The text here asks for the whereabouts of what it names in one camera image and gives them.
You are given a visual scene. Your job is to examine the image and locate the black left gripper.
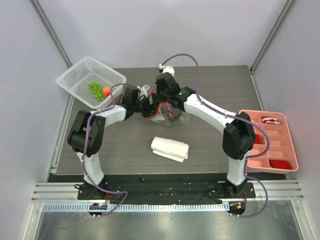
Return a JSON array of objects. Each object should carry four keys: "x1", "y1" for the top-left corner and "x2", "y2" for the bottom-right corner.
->
[{"x1": 132, "y1": 94, "x2": 168, "y2": 121}]

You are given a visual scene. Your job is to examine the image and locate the clear zip top bag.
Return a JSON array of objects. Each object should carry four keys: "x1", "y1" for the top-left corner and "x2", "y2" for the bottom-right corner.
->
[{"x1": 139, "y1": 89, "x2": 190, "y2": 127}]

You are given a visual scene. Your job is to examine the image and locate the dark purple fake fruit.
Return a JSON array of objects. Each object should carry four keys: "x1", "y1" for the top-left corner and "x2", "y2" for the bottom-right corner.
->
[{"x1": 166, "y1": 108, "x2": 182, "y2": 121}]

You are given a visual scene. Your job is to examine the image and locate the orange fake fruit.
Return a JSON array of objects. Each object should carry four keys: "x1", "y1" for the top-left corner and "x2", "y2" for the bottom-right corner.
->
[{"x1": 102, "y1": 87, "x2": 112, "y2": 98}]

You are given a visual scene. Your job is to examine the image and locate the green fake grapes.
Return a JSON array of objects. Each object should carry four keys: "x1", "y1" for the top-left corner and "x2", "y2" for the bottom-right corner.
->
[{"x1": 89, "y1": 82, "x2": 105, "y2": 102}]

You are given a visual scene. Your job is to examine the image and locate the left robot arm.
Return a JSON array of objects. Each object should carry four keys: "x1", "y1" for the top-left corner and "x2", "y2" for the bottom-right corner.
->
[{"x1": 67, "y1": 85, "x2": 160, "y2": 200}]

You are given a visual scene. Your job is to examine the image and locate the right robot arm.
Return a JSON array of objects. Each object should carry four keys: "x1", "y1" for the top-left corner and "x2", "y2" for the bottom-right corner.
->
[{"x1": 153, "y1": 72, "x2": 256, "y2": 198}]

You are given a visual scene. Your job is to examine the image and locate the folded white cloth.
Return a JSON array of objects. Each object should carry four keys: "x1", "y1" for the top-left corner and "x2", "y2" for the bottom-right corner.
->
[{"x1": 150, "y1": 136, "x2": 190, "y2": 163}]

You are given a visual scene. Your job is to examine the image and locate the white perforated plastic basket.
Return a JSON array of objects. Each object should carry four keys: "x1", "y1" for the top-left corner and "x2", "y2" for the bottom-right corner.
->
[{"x1": 56, "y1": 56, "x2": 127, "y2": 110}]

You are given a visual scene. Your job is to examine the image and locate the red white item in tray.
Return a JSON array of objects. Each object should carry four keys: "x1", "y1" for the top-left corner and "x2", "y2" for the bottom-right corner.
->
[{"x1": 261, "y1": 116, "x2": 281, "y2": 125}]

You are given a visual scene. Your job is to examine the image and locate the pink compartment tray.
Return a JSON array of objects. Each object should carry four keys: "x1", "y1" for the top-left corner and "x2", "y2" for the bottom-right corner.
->
[{"x1": 239, "y1": 109, "x2": 299, "y2": 174}]

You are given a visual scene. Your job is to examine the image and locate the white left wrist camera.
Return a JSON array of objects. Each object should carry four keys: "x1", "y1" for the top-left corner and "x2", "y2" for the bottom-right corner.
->
[{"x1": 139, "y1": 84, "x2": 151, "y2": 98}]

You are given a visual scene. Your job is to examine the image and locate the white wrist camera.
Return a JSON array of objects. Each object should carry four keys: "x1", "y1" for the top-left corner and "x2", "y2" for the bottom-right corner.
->
[
  {"x1": 139, "y1": 84, "x2": 151, "y2": 98},
  {"x1": 158, "y1": 64, "x2": 175, "y2": 76}
]

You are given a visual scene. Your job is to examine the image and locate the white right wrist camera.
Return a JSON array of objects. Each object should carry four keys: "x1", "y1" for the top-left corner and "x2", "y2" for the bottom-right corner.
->
[{"x1": 158, "y1": 64, "x2": 175, "y2": 76}]

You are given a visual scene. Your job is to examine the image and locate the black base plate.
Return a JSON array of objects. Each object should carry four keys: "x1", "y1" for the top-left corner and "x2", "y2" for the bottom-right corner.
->
[{"x1": 74, "y1": 173, "x2": 256, "y2": 206}]

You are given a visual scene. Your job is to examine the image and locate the white slotted cable duct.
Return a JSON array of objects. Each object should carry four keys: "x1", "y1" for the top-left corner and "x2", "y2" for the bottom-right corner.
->
[{"x1": 42, "y1": 201, "x2": 230, "y2": 213}]

